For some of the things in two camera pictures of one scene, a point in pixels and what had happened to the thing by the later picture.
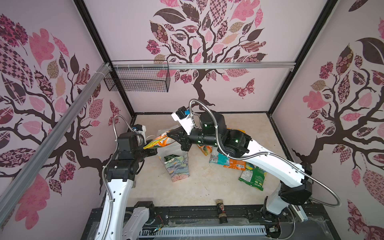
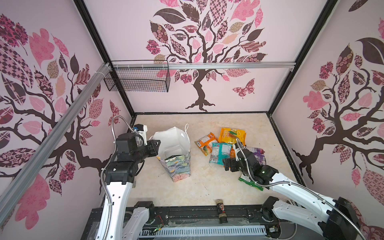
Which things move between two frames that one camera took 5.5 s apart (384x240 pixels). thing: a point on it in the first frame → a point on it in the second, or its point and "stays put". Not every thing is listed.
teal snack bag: (218, 158) stays put
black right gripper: (180, 135) → (232, 162)
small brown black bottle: (221, 212) stays put
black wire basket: (157, 80) stays put
